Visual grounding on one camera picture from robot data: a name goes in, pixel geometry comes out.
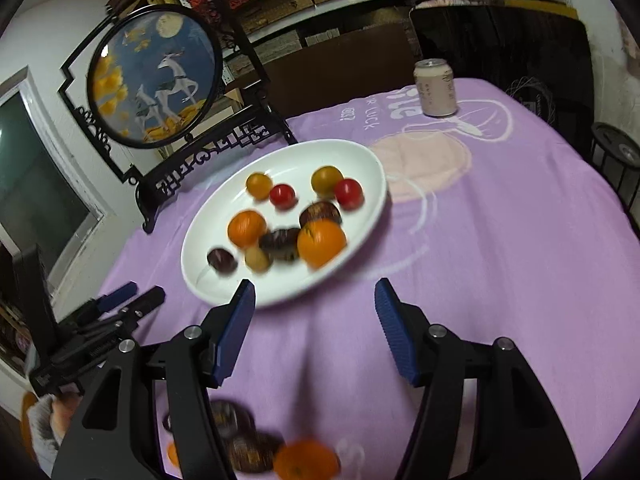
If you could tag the dark red cherry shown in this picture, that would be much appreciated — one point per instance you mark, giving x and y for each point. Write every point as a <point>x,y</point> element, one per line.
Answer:
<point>221,260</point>

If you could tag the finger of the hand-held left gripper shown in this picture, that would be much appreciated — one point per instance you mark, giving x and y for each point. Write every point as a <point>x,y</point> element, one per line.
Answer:
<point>145,302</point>
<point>117,296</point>

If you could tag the tan longan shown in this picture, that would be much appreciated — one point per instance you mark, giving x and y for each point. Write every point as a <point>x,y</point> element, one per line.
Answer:
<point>257,258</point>

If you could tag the person's left hand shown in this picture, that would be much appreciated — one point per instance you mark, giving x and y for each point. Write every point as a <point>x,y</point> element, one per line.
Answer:
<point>67,412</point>

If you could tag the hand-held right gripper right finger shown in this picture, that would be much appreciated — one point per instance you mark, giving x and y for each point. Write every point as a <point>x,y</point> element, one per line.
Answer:
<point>395,330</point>

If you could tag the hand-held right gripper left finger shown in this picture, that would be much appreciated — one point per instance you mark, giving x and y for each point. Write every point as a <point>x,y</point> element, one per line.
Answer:
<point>235,330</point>

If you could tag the white oval plate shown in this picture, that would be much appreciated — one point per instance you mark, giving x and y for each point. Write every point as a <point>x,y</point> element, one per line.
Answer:
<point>210,240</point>

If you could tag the smooth orange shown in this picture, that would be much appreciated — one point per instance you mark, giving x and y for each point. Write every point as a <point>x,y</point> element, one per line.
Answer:
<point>246,228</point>

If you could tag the small mandarin orange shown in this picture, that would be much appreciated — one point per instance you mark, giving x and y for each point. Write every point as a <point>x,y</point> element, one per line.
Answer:
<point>172,455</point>
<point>305,460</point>

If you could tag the dark purple plum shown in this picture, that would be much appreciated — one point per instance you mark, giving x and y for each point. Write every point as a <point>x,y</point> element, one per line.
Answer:
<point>321,214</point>

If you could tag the large mandarin orange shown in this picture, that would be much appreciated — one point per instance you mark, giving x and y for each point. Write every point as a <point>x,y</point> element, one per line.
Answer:
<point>321,243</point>

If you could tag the black stool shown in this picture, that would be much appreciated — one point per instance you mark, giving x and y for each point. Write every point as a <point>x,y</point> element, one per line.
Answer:
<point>617,160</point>

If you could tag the red cherry tomato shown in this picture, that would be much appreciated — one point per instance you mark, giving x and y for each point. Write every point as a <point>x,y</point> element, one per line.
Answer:
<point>348,193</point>
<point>281,196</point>

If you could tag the black chair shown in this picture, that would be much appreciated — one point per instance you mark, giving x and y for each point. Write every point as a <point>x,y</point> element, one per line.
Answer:
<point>500,45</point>

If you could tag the dark wrinkled passion fruit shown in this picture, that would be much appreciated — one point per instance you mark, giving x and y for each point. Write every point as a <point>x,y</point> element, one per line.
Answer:
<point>281,244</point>

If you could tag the dark smooth passion fruit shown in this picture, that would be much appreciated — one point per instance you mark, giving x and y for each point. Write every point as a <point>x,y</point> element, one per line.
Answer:
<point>252,452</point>
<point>227,417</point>

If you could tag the window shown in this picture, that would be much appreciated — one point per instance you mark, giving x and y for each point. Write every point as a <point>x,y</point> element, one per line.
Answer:
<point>35,185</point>

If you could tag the round deer table screen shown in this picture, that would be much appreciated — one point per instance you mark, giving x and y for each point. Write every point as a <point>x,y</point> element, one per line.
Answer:
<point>155,75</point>

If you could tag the purple printed tablecloth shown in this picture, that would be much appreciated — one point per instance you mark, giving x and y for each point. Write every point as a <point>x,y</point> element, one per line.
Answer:
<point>500,260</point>

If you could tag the pale drink can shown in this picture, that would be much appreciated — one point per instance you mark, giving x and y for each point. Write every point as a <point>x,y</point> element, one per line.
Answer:
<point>435,87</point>

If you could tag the round yellow-orange kumquat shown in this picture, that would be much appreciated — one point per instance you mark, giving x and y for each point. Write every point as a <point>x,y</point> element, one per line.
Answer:
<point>326,180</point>
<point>259,184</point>

